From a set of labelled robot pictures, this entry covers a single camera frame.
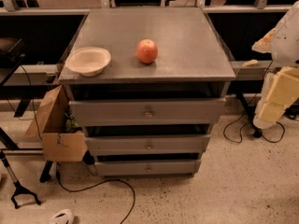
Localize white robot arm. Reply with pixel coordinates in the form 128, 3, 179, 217
252, 1, 299, 129

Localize grey drawer cabinet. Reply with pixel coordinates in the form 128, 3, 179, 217
59, 7, 235, 163

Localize grey drawer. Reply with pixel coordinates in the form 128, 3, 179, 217
69, 98, 225, 127
95, 160, 201, 176
86, 134, 210, 156

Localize red apple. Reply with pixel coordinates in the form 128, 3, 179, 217
135, 39, 158, 63

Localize yellow foam scrap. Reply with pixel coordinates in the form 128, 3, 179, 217
242, 59, 258, 67

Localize black floor cable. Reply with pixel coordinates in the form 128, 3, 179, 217
55, 168, 136, 224

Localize grey bottom drawer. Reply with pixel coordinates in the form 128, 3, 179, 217
95, 160, 201, 176

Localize grey top drawer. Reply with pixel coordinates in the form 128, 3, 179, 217
69, 98, 225, 127

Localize black cable right side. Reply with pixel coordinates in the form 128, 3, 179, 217
222, 59, 286, 145

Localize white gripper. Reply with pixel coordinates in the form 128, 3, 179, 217
251, 27, 299, 130

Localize white bicycle helmet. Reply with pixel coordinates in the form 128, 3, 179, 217
48, 209, 75, 224

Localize grey middle drawer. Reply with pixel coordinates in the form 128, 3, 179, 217
86, 134, 210, 156

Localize black tripod stand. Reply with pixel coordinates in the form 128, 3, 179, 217
0, 150, 41, 209

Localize white paper bowl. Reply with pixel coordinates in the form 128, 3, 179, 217
65, 47, 111, 77

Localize cardboard box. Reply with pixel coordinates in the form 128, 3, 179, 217
24, 85, 88, 161

